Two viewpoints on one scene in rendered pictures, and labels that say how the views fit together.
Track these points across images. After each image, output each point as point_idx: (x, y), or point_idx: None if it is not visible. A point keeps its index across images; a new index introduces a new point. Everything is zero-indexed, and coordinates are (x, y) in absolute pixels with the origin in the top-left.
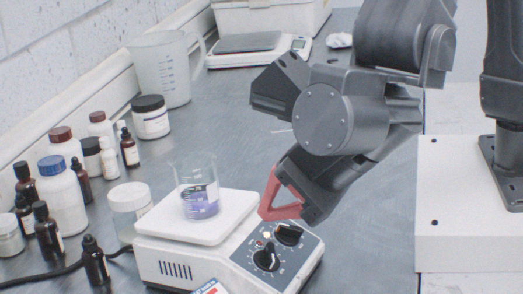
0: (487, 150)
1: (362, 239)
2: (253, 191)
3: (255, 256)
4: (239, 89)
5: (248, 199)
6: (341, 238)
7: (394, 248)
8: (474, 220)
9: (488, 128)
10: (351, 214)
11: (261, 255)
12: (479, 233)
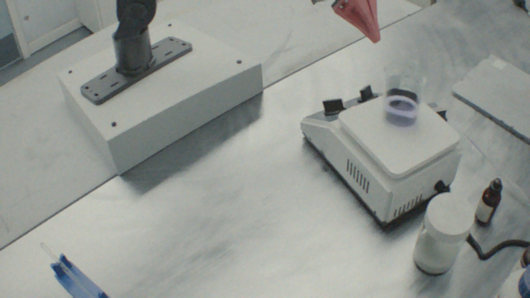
0: (120, 84)
1: (254, 135)
2: (341, 119)
3: (376, 96)
4: None
5: (353, 112)
6: (267, 145)
7: (248, 114)
8: (217, 54)
9: (7, 188)
10: (226, 167)
11: (370, 97)
12: (229, 47)
